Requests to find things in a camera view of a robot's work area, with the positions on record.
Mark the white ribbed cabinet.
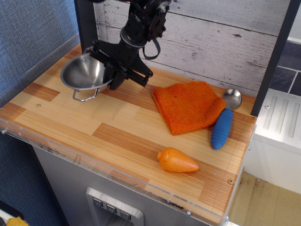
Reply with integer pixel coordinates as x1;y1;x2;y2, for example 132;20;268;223
244;89;301;194

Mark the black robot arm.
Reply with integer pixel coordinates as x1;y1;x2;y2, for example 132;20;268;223
90;0;170;90

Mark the dark grey post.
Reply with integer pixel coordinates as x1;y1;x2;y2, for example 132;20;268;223
251;0;301;117
74;0;98;54

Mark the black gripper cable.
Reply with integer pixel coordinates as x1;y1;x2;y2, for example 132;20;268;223
142;37;161;60

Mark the orange plastic toy carrot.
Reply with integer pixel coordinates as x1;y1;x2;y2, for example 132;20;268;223
157;147;199;173

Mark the clear acrylic table edge guard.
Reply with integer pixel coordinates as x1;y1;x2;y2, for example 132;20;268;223
0;113;256;226

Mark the spoon with blue handle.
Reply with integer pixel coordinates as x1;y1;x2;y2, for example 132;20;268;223
211;89;242;150

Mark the dark grey right post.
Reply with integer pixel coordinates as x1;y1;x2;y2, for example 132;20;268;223
251;0;301;117

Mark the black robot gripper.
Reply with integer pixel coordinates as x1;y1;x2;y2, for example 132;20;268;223
90;28;153;90

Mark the dark grey left post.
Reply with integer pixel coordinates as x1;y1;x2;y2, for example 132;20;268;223
74;0;98;54

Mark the steel pan with wire handles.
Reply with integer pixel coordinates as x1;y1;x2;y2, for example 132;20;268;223
60;53;113;102

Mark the orange knitted cloth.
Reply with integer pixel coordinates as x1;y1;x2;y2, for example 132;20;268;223
152;81;226;135

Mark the grey dispenser button panel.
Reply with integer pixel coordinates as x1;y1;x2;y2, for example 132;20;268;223
86;187;144;226

